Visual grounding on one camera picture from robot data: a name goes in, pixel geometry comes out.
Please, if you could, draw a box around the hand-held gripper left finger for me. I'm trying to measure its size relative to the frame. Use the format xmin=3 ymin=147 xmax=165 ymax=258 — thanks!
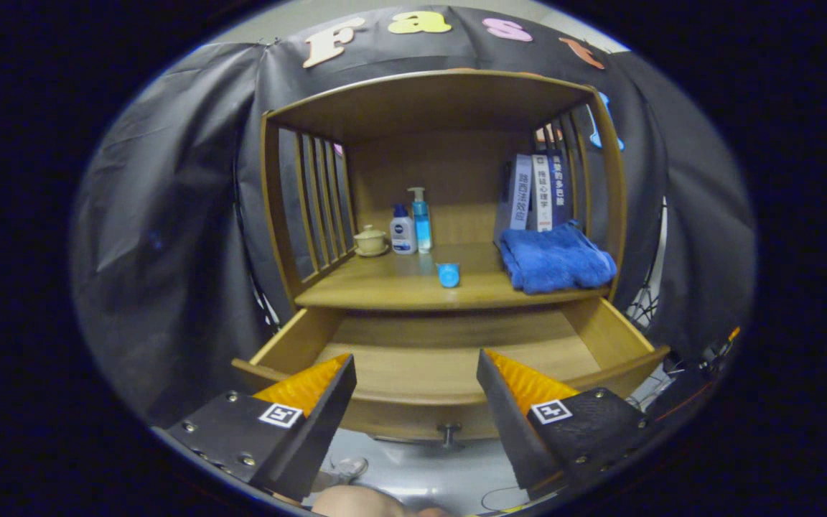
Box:
xmin=166 ymin=353 xmax=358 ymax=503

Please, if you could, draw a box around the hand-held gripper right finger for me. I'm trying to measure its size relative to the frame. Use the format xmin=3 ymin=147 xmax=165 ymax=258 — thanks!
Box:
xmin=476 ymin=348 xmax=655 ymax=501

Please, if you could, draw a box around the wooden drawer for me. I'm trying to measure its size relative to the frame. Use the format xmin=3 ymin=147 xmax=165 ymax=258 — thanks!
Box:
xmin=232 ymin=297 xmax=671 ymax=450

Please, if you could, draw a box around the wooden countertop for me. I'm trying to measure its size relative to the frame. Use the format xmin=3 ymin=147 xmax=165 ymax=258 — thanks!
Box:
xmin=295 ymin=242 xmax=612 ymax=311

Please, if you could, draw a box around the wooden cabinet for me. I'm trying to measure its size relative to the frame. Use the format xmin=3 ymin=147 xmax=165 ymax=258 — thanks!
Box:
xmin=230 ymin=68 xmax=673 ymax=442

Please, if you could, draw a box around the grey shoe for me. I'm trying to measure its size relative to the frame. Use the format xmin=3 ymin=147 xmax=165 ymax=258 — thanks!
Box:
xmin=313 ymin=457 xmax=369 ymax=493

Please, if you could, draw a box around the person's leg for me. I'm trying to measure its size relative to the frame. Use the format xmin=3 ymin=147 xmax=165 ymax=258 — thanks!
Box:
xmin=311 ymin=485 xmax=450 ymax=517

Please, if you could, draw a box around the blue fluffy towel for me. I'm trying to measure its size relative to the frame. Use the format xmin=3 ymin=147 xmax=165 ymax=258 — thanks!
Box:
xmin=497 ymin=221 xmax=618 ymax=295

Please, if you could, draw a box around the black light stand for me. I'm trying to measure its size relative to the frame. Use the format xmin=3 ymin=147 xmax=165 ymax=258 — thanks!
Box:
xmin=629 ymin=201 xmax=669 ymax=327

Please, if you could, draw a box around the small beige lidded teapot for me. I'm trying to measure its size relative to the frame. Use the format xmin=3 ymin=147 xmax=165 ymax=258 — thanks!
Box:
xmin=353 ymin=224 xmax=390 ymax=257

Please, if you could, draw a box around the black orange tool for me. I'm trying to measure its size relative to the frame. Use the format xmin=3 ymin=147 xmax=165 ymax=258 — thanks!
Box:
xmin=672 ymin=327 xmax=741 ymax=388

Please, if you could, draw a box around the white bottle blue cap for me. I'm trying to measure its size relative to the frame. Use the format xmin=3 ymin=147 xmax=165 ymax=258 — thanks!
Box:
xmin=390 ymin=203 xmax=418 ymax=256

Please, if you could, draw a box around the blue pump bottle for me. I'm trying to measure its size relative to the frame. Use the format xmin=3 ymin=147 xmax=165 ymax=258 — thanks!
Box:
xmin=407 ymin=187 xmax=434 ymax=253

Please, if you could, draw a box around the grey book white spine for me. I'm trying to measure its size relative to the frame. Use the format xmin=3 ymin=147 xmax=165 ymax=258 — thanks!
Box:
xmin=494 ymin=154 xmax=533 ymax=241

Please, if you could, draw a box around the dark blue book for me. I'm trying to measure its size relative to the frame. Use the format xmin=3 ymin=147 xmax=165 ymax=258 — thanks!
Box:
xmin=547 ymin=149 xmax=572 ymax=229

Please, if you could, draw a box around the black backdrop cloth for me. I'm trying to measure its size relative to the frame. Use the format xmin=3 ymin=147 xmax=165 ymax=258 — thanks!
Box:
xmin=73 ymin=6 xmax=755 ymax=424

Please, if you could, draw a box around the black floor cable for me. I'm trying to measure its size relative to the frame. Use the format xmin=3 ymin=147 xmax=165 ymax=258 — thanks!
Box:
xmin=482 ymin=487 xmax=529 ymax=514

